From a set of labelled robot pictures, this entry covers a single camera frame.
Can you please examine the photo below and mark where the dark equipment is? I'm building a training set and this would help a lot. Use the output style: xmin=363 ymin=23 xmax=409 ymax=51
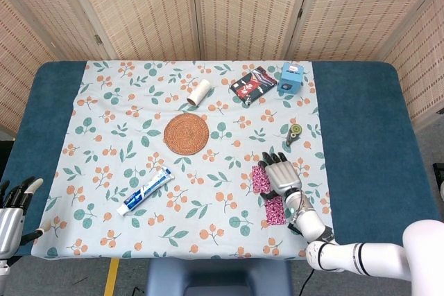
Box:
xmin=0 ymin=140 xmax=15 ymax=179

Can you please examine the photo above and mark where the round woven rattan coaster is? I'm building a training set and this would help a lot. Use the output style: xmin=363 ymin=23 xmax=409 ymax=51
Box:
xmin=163 ymin=112 xmax=211 ymax=156

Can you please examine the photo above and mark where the light blue carton box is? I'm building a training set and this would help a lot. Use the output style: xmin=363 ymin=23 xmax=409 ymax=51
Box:
xmin=276 ymin=62 xmax=305 ymax=95

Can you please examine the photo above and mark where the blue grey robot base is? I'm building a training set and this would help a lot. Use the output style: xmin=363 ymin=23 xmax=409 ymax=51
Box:
xmin=147 ymin=258 xmax=292 ymax=296

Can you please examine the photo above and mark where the green correction tape dispenser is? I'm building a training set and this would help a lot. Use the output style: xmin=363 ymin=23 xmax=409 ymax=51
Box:
xmin=285 ymin=123 xmax=303 ymax=146

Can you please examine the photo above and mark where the blue white toothpaste tube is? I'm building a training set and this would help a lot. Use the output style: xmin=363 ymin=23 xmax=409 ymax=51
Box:
xmin=116 ymin=166 xmax=176 ymax=216

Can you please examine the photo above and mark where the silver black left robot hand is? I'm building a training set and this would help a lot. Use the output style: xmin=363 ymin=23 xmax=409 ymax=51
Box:
xmin=0 ymin=176 xmax=49 ymax=259

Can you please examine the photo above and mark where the black floor cable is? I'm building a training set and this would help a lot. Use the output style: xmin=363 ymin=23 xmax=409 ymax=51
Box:
xmin=297 ymin=270 xmax=315 ymax=296

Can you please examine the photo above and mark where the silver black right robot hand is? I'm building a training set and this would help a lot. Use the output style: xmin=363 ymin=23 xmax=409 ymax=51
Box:
xmin=258 ymin=151 xmax=302 ymax=205

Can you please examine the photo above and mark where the black equipment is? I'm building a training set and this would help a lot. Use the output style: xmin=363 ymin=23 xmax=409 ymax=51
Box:
xmin=432 ymin=163 xmax=444 ymax=203

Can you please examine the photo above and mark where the black red patterned flat box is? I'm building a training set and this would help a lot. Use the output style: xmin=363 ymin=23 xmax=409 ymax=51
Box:
xmin=230 ymin=66 xmax=278 ymax=107

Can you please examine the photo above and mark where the white roll with cardboard core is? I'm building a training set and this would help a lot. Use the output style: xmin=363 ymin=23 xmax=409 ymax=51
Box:
xmin=186 ymin=79 xmax=213 ymax=107

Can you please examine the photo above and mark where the yellow floor tape strip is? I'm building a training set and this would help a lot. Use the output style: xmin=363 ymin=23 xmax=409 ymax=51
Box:
xmin=103 ymin=258 xmax=120 ymax=296

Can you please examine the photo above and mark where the floral print tablecloth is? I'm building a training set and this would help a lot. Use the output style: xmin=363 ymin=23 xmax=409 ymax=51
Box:
xmin=31 ymin=60 xmax=334 ymax=261

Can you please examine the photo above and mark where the woven folding screen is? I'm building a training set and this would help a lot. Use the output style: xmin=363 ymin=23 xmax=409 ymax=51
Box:
xmin=0 ymin=0 xmax=444 ymax=134

